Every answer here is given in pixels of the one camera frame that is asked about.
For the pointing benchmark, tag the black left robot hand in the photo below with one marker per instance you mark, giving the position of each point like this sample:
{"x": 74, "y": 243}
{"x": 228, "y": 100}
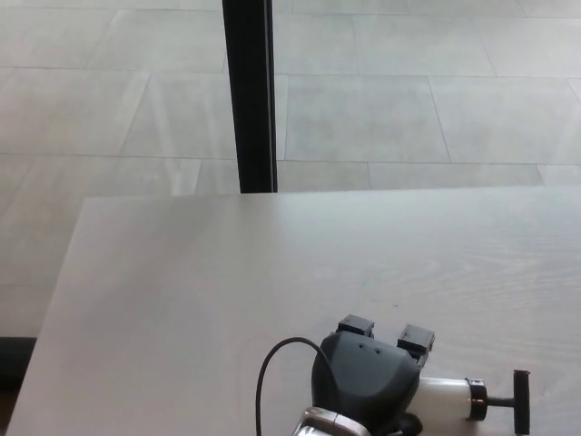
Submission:
{"x": 363, "y": 377}

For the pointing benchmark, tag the black vertical metal post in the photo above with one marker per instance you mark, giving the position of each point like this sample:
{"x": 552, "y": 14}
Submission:
{"x": 249, "y": 91}

